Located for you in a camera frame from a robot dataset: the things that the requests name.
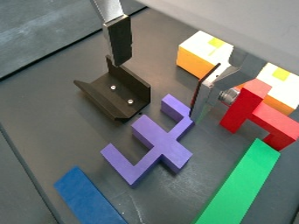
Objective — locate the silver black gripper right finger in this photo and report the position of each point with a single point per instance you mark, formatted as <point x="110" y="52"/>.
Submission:
<point x="215" y="85"/>

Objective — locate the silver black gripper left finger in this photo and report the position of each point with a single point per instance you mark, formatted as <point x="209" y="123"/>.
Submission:
<point x="117" y="28"/>

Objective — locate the long green bar block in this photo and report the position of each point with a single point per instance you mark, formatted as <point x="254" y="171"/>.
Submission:
<point x="233" y="200"/>

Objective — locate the yellow slotted puzzle board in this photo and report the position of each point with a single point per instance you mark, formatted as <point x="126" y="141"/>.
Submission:
<point x="202" y="51"/>

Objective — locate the red branched puzzle block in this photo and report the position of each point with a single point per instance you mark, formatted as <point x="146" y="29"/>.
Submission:
<point x="250" y="108"/>

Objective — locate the purple branched puzzle block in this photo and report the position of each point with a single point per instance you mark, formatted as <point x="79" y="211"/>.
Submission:
<point x="162" y="142"/>

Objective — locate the long blue bar block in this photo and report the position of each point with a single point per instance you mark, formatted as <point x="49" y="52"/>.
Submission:
<point x="85" y="199"/>

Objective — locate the black angled bracket stand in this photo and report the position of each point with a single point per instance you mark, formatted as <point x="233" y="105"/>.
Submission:
<point x="119" y="92"/>

